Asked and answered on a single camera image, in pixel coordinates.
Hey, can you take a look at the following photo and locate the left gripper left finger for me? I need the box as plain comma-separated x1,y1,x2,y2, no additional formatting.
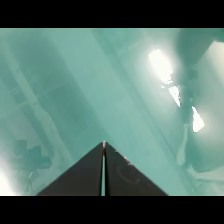
37,141,105,197

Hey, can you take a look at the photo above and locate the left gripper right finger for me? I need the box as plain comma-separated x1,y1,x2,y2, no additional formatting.
104,141,169,197

